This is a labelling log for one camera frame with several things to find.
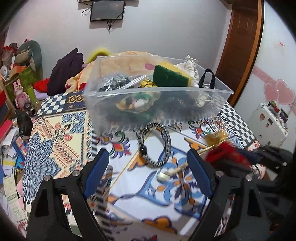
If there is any silver patterned plastic bag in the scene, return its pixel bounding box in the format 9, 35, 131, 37
98, 74, 147, 92

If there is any floral patterned cloth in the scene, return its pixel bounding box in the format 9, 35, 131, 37
114, 78, 161, 113

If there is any gold ribbon pouch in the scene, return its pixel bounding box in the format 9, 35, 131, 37
198, 130, 229, 155

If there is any brown wooden door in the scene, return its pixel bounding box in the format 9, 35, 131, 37
216, 1, 264, 106

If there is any patterned bed cover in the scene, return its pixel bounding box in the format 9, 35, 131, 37
23, 91, 255, 240

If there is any black white braided rope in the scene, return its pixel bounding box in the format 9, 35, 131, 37
135, 122, 172, 169

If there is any black strap bag gold chain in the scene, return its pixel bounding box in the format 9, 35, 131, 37
162, 68, 217, 117

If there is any cream drawstring pouch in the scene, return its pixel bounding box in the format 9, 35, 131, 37
175, 55, 200, 87

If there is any clear plastic storage bin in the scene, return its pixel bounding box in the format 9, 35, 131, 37
84, 53, 232, 135

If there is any red fabric pouch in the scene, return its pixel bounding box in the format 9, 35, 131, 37
205, 142, 251, 170

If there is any yellow green sponge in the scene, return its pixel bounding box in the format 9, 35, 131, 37
152, 62, 194, 87

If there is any dark purple garment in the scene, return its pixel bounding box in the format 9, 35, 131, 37
47, 48, 84, 96

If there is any pink rabbit plush toy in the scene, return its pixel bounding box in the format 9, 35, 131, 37
13, 79, 31, 110

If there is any small black wall monitor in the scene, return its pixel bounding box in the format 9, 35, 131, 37
90, 1, 125, 22

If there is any green cardboard box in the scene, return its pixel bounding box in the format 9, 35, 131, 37
3, 66, 40, 101

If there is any red box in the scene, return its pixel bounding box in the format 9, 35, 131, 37
0, 90, 6, 108

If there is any peach floral blanket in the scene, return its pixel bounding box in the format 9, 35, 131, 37
66, 51, 171, 93

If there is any grey plush toy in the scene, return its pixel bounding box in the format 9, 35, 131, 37
15, 40, 43, 79

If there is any yellow fuzzy hoop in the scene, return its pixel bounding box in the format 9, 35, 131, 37
85, 48, 111, 64

